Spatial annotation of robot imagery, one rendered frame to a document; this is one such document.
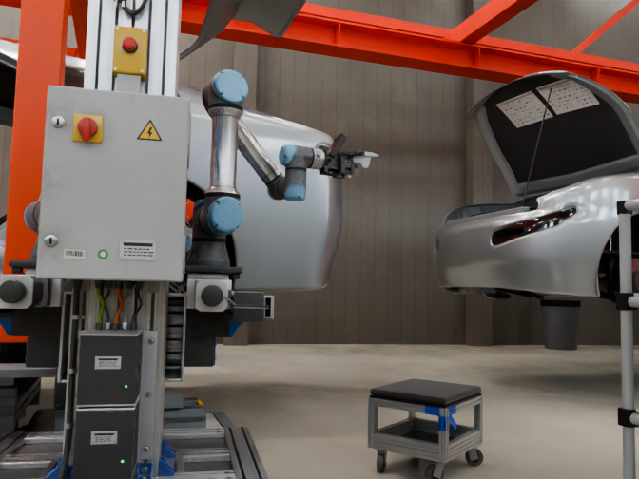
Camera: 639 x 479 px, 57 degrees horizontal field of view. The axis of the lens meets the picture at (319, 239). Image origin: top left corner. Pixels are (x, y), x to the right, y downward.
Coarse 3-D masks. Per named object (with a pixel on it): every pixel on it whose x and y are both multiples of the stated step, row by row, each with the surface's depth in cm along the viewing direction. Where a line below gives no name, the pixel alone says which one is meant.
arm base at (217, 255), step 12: (192, 240) 204; (204, 240) 201; (216, 240) 202; (192, 252) 202; (204, 252) 200; (216, 252) 201; (192, 264) 200; (204, 264) 199; (216, 264) 200; (228, 264) 205
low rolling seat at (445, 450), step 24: (408, 384) 263; (432, 384) 264; (456, 384) 266; (408, 408) 240; (432, 408) 234; (456, 408) 240; (480, 408) 260; (384, 432) 256; (408, 432) 272; (432, 432) 272; (456, 432) 266; (480, 432) 259; (384, 456) 247; (432, 456) 233; (456, 456) 238; (480, 456) 258
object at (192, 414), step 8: (184, 400) 302; (192, 400) 303; (200, 400) 298; (184, 408) 282; (192, 408) 283; (200, 408) 285; (168, 416) 273; (176, 416) 274; (184, 416) 275; (192, 416) 276; (200, 416) 278; (168, 424) 273; (176, 424) 274; (184, 424) 275; (192, 424) 276; (200, 424) 277
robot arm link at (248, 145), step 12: (240, 120) 211; (240, 132) 210; (240, 144) 212; (252, 144) 212; (252, 156) 212; (264, 156) 214; (264, 168) 214; (276, 168) 216; (264, 180) 216; (276, 180) 215; (276, 192) 216
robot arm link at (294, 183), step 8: (288, 168) 206; (296, 168) 205; (304, 168) 207; (288, 176) 206; (296, 176) 205; (304, 176) 207; (280, 184) 211; (288, 184) 205; (296, 184) 204; (304, 184) 207; (280, 192) 213; (288, 192) 205; (296, 192) 205; (304, 192) 206; (288, 200) 208; (296, 200) 208
